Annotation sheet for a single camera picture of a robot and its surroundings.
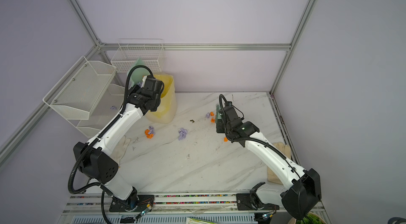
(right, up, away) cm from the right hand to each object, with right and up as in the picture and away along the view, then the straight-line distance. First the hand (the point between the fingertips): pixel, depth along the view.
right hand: (220, 121), depth 79 cm
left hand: (-45, +15, -7) cm, 48 cm away
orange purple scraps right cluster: (+5, -12, +15) cm, 20 cm away
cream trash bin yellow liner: (-31, +5, +15) cm, 35 cm away
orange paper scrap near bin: (-43, -10, +16) cm, 47 cm away
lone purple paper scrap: (-22, -9, +16) cm, 29 cm away
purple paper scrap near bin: (-42, -7, +18) cm, 46 cm away
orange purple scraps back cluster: (-4, +2, +28) cm, 28 cm away
